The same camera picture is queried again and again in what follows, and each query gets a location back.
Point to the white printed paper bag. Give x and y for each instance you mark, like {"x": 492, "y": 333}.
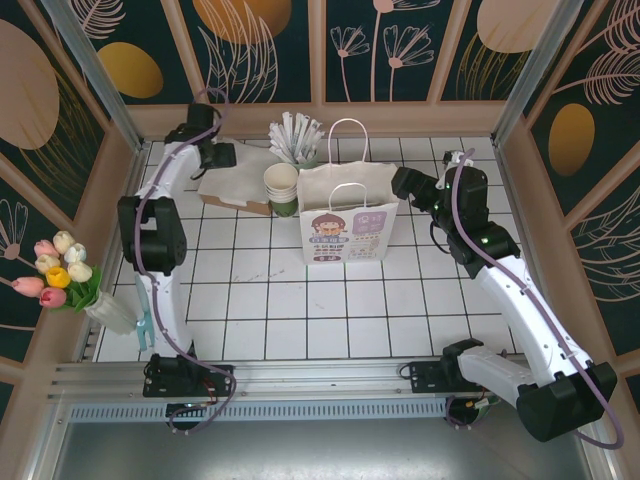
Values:
{"x": 345, "y": 235}

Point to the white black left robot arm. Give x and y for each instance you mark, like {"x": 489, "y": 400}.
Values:
{"x": 165, "y": 310}

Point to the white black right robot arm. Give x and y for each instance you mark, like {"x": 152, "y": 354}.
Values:
{"x": 530, "y": 310}

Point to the white paper napkin stack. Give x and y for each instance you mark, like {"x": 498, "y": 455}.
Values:
{"x": 245, "y": 175}

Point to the stack of brown napkins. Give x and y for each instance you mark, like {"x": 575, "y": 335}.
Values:
{"x": 225, "y": 202}

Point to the stack of green paper cups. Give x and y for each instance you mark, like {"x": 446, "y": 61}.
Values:
{"x": 281, "y": 192}

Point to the bundle of paper-wrapped straws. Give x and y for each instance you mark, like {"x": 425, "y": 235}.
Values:
{"x": 295, "y": 137}

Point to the green straw holder cup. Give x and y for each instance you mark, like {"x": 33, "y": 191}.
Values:
{"x": 306, "y": 164}

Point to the white ribbed vase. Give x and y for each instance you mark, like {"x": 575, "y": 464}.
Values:
{"x": 112, "y": 315}

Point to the artificial tulip bouquet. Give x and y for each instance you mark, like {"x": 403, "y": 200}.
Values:
{"x": 55, "y": 275}

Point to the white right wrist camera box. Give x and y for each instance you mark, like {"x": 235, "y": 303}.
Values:
{"x": 454, "y": 156}

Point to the aluminium corner post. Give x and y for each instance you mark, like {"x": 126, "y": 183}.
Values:
{"x": 89, "y": 60}
{"x": 540, "y": 60}

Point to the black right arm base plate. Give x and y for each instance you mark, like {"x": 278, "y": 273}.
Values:
{"x": 425, "y": 377}

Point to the aluminium rail frame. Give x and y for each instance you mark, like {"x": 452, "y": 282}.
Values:
{"x": 320, "y": 375}

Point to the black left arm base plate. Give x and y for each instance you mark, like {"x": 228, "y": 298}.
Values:
{"x": 220, "y": 375}

